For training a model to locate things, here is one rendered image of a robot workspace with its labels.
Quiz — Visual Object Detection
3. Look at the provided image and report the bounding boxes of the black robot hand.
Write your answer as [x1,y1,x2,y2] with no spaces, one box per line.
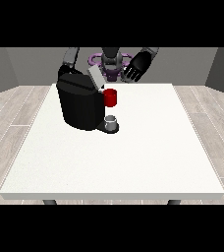
[57,63,77,77]
[120,50,155,84]

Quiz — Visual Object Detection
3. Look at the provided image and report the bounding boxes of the pale grey machine lid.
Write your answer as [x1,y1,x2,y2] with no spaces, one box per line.
[86,64,106,91]

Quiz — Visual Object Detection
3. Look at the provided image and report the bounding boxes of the black coffee machine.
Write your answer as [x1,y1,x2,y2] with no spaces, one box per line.
[56,72,120,134]

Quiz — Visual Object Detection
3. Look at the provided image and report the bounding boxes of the red pod holder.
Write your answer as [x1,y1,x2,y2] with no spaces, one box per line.
[103,88,118,108]

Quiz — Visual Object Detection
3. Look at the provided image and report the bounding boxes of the grey robot trunk purple rings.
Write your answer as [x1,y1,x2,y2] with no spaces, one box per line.
[87,47,136,83]

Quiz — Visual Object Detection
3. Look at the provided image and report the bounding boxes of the small grey cup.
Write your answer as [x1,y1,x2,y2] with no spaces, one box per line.
[103,114,119,131]

